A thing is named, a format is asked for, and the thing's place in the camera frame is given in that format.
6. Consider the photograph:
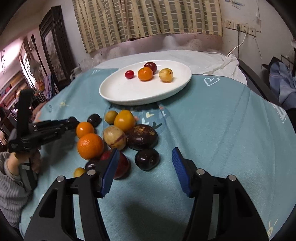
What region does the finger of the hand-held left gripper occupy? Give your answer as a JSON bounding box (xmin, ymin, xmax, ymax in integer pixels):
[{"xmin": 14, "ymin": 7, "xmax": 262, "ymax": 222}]
[
  {"xmin": 32, "ymin": 116, "xmax": 80, "ymax": 130},
  {"xmin": 34, "ymin": 127, "xmax": 78, "ymax": 142}
]

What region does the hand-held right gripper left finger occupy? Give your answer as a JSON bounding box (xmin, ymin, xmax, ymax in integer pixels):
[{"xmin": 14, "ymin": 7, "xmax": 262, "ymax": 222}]
[{"xmin": 24, "ymin": 148, "xmax": 121, "ymax": 241}]

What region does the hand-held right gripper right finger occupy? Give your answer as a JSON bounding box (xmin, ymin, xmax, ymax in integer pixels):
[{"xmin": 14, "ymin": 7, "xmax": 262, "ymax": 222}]
[{"xmin": 171, "ymin": 147, "xmax": 270, "ymax": 241}]

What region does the small dark plum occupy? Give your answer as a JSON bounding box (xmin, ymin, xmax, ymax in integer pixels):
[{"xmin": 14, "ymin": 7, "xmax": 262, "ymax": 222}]
[
  {"xmin": 87, "ymin": 113, "xmax": 101, "ymax": 127},
  {"xmin": 85, "ymin": 160, "xmax": 100, "ymax": 173}
]

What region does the small orange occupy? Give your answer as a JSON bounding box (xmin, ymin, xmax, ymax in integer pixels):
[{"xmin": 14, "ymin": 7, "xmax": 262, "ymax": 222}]
[{"xmin": 76, "ymin": 122, "xmax": 95, "ymax": 139}]

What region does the small yellow fruit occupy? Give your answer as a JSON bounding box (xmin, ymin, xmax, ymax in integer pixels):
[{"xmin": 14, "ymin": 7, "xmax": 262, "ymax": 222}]
[{"xmin": 73, "ymin": 167, "xmax": 87, "ymax": 178}]

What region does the large orange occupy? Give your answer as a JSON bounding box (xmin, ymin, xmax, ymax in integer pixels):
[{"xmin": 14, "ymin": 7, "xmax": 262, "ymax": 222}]
[{"xmin": 77, "ymin": 133, "xmax": 104, "ymax": 160}]

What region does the tan passion fruit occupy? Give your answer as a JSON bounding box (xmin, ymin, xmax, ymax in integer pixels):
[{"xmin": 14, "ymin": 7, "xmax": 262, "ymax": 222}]
[{"xmin": 103, "ymin": 126, "xmax": 127, "ymax": 149}]

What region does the large dark plum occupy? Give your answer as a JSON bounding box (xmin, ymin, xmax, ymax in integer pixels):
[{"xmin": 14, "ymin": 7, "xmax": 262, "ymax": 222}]
[{"xmin": 135, "ymin": 148, "xmax": 160, "ymax": 171}]

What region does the dark purple passion fruit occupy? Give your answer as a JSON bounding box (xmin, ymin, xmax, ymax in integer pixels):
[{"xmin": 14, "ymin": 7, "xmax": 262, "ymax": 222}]
[{"xmin": 126, "ymin": 124, "xmax": 159, "ymax": 151}]

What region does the orange yellow persimmon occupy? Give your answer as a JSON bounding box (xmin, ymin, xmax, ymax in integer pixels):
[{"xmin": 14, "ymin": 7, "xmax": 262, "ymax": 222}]
[{"xmin": 113, "ymin": 110, "xmax": 136, "ymax": 132}]

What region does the small olive green fruit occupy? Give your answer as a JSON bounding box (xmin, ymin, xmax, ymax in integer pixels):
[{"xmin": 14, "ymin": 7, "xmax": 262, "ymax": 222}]
[{"xmin": 105, "ymin": 110, "xmax": 119, "ymax": 125}]

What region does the white oval plate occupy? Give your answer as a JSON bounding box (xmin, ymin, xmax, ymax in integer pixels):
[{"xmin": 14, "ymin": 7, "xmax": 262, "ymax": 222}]
[{"xmin": 99, "ymin": 60, "xmax": 192, "ymax": 106}]

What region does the blemished yellow plum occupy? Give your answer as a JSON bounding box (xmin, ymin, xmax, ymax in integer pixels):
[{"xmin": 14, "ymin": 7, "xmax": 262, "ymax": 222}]
[{"xmin": 159, "ymin": 68, "xmax": 173, "ymax": 83}]

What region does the tangerine with green stem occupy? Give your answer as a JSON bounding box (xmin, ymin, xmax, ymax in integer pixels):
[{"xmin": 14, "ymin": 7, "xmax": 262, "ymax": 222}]
[{"xmin": 137, "ymin": 67, "xmax": 154, "ymax": 82}]

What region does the dark red plum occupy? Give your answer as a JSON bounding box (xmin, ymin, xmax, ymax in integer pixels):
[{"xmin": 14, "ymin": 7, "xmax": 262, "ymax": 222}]
[{"xmin": 144, "ymin": 62, "xmax": 157, "ymax": 74}]

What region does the person's left forearm grey sleeve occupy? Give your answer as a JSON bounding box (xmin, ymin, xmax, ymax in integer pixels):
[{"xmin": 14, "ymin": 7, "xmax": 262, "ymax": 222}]
[{"xmin": 0, "ymin": 152, "xmax": 35, "ymax": 230}]

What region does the person's left hand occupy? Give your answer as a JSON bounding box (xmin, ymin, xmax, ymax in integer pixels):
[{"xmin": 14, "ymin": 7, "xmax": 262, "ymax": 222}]
[{"xmin": 4, "ymin": 149, "xmax": 43, "ymax": 180}]

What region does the teal heart print blanket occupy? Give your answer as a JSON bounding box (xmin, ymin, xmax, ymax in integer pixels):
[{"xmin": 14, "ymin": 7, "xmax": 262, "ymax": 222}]
[{"xmin": 20, "ymin": 67, "xmax": 289, "ymax": 241}]

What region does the white standing fan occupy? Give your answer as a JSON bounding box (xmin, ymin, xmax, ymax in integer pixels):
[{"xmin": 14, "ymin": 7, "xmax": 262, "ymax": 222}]
[{"xmin": 30, "ymin": 58, "xmax": 44, "ymax": 78}]

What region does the clear plastic bag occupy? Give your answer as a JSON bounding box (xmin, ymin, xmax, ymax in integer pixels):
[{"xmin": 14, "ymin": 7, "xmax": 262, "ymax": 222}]
[{"xmin": 80, "ymin": 54, "xmax": 102, "ymax": 70}]

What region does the dark wooden framed picture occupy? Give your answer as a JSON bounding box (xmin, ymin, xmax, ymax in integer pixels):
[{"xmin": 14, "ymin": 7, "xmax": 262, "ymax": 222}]
[{"xmin": 39, "ymin": 6, "xmax": 75, "ymax": 81}]

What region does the black chair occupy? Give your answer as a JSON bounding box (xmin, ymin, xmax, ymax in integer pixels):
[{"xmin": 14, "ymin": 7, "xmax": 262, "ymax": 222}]
[{"xmin": 238, "ymin": 59, "xmax": 281, "ymax": 105}]

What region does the yellow green checked curtain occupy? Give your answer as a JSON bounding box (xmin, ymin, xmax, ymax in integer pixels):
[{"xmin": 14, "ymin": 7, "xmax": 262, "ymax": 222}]
[{"xmin": 72, "ymin": 0, "xmax": 223, "ymax": 54}]

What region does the blue clothing pile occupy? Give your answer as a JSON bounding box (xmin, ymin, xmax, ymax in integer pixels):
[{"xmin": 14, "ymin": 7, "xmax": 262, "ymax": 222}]
[{"xmin": 269, "ymin": 57, "xmax": 296, "ymax": 107}]

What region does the white power cable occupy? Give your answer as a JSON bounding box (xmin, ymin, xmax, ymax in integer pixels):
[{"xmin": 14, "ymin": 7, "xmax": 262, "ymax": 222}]
[{"xmin": 227, "ymin": 23, "xmax": 248, "ymax": 57}]

